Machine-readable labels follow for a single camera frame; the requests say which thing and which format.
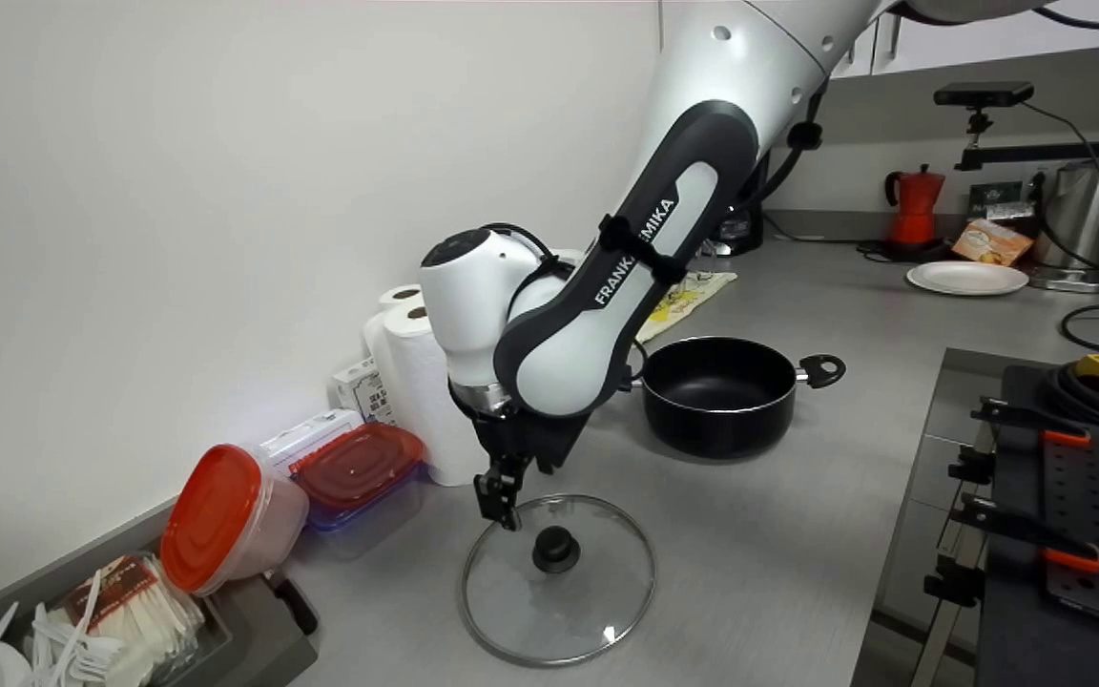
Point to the white paper towel roll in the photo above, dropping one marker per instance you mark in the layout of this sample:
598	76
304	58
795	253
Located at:
429	406
383	312

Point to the translucent container orange lid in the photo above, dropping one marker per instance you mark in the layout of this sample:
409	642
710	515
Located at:
210	521

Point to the black bar clamp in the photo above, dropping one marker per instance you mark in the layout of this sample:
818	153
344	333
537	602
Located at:
1069	558
954	582
1066	440

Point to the orange snack packet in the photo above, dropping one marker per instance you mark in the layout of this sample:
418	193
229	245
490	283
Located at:
994	241

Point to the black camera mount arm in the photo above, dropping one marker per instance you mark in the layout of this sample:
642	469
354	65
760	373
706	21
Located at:
1046	153

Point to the bag of plastic cutlery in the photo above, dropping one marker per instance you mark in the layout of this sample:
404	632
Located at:
131	632

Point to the white dinner plate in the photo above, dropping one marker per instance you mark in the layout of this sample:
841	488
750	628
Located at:
968	277

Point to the dark recessed cooktop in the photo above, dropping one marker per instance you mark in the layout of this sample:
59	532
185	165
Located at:
920	490

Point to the red moka pot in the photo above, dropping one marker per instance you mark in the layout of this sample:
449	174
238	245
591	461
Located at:
914	213

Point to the white power strip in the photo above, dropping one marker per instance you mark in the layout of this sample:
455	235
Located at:
360	389

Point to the black cooking pot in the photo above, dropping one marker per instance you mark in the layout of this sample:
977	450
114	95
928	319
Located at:
723	413

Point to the clear container red lid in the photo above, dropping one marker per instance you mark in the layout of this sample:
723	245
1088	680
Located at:
358	480

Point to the black coffee maker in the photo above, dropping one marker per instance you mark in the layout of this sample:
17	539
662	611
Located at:
743	237

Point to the steel electric kettle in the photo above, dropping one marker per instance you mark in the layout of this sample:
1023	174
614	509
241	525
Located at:
1087	214

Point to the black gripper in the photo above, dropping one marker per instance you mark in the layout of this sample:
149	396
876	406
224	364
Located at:
527	446

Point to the flat white box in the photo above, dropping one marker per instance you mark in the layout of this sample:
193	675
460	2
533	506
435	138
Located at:
307	437

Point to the glass lid black knob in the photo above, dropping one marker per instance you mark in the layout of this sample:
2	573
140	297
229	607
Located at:
605	597

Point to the grey plastic tray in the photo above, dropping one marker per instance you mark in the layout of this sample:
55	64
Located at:
257	649

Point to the black stereo camera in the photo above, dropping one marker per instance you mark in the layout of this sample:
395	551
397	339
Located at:
984	96

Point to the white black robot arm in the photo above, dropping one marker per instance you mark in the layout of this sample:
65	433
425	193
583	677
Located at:
687	193

